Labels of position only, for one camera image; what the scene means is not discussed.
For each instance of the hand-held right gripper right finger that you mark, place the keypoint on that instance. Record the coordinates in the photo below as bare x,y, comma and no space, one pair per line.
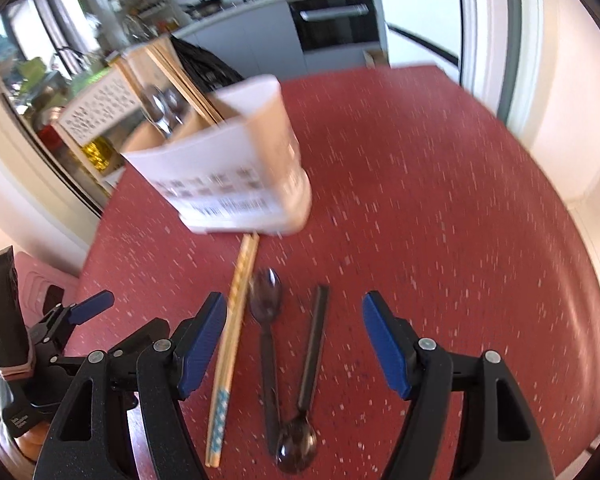
387,350

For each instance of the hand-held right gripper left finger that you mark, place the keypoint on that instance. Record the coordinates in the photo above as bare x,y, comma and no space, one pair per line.
202,345

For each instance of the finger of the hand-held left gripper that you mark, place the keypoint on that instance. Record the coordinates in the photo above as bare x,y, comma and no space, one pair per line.
145,332
92,305

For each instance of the white plastic utensil holder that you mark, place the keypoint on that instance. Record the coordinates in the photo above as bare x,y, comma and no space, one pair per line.
230,160

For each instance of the gold foil bag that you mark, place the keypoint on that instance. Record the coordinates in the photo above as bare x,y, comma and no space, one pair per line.
100,152

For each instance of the beige plastic basket cart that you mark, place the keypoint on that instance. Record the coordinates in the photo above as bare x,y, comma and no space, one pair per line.
100,105

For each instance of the black cloth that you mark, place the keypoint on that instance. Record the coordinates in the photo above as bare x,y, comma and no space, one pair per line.
205,67

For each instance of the small cardboard box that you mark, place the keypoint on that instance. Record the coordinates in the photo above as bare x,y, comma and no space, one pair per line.
375,58

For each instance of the white spice rack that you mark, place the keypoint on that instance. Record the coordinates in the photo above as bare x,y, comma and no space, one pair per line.
155,15

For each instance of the black wok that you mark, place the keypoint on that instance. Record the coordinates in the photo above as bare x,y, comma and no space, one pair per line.
205,7

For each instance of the grey base cabinets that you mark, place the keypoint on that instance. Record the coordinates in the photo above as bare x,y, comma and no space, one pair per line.
260,30

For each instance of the black built-in oven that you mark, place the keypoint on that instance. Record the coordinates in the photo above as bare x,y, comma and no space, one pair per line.
330,30

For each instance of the white refrigerator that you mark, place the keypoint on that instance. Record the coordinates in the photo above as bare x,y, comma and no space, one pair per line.
415,5

